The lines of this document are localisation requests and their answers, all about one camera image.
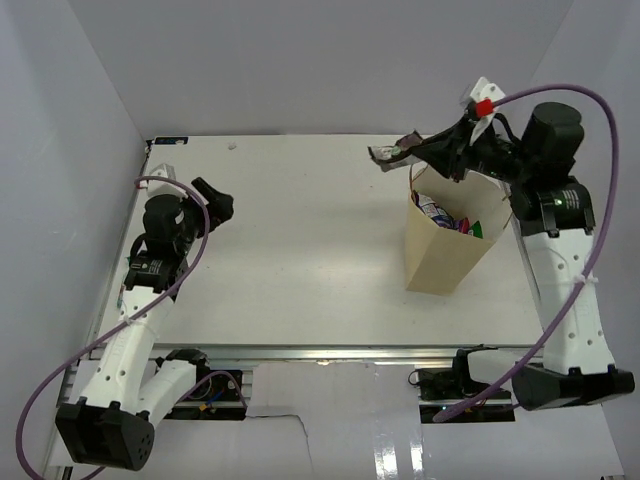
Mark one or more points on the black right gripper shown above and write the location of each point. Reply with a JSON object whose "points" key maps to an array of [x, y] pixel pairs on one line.
{"points": [[446, 151]]}

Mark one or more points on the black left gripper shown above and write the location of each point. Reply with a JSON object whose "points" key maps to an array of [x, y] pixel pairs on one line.
{"points": [[220, 206]]}

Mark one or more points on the dark blue purple snack bag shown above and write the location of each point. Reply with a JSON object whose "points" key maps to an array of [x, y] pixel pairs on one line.
{"points": [[432, 210]]}

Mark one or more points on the small purple candy packet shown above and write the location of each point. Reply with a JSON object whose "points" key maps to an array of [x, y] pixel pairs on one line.
{"points": [[398, 155]]}

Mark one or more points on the green Fox's candy bag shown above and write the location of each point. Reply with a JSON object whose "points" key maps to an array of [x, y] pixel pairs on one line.
{"points": [[475, 230]]}

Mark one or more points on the teal white snack packet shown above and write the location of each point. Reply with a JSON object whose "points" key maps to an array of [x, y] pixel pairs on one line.
{"points": [[120, 295]]}

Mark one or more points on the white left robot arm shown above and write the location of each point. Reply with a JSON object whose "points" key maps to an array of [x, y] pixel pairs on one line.
{"points": [[112, 424]]}

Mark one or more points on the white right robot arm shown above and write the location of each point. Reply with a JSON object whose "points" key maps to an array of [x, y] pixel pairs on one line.
{"points": [[571, 363]]}

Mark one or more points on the brown paper bag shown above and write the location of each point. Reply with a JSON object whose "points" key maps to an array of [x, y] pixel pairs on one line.
{"points": [[438, 259]]}

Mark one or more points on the left black XDOF label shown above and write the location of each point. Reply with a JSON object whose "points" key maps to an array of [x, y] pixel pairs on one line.
{"points": [[171, 140]]}

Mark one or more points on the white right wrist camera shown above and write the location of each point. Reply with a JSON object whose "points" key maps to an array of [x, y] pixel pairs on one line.
{"points": [[480, 103]]}

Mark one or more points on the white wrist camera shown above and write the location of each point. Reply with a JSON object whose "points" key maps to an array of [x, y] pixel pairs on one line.
{"points": [[158, 187], [480, 103]]}

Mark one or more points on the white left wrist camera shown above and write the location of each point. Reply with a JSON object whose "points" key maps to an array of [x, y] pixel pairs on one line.
{"points": [[158, 187]]}

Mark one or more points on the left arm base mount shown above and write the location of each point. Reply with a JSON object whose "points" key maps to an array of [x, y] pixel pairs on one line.
{"points": [[219, 399]]}

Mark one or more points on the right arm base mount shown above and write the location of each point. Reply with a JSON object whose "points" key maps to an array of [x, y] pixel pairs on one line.
{"points": [[437, 391]]}

